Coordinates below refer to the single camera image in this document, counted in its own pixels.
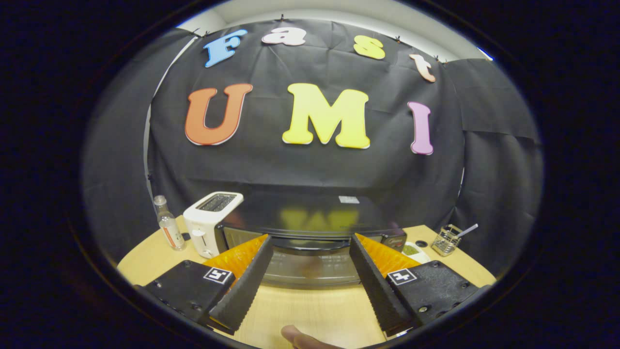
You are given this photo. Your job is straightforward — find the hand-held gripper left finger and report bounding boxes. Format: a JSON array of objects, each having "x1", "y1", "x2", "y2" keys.
[{"x1": 138, "y1": 234, "x2": 274, "y2": 336}]

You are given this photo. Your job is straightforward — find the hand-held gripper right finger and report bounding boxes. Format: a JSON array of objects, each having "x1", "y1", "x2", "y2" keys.
[{"x1": 349, "y1": 233, "x2": 490, "y2": 338}]

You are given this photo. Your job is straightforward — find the black toaster oven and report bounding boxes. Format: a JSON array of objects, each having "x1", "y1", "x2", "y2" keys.
[{"x1": 216, "y1": 191, "x2": 407, "y2": 290}]

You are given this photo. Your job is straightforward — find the white pop-up toaster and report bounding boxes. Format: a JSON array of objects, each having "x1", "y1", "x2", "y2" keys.
[{"x1": 183, "y1": 191, "x2": 244, "y2": 259}]

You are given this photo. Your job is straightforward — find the white divided condiment dish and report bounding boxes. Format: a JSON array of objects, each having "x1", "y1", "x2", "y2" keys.
[{"x1": 401, "y1": 241, "x2": 431, "y2": 265}]

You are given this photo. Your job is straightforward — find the clear glass bottle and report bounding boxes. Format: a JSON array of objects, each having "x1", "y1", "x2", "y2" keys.
[{"x1": 154, "y1": 195, "x2": 186, "y2": 251}]

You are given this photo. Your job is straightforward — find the wire mesh utensil holder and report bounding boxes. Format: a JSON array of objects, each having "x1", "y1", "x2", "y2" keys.
[{"x1": 431, "y1": 224, "x2": 463, "y2": 256}]

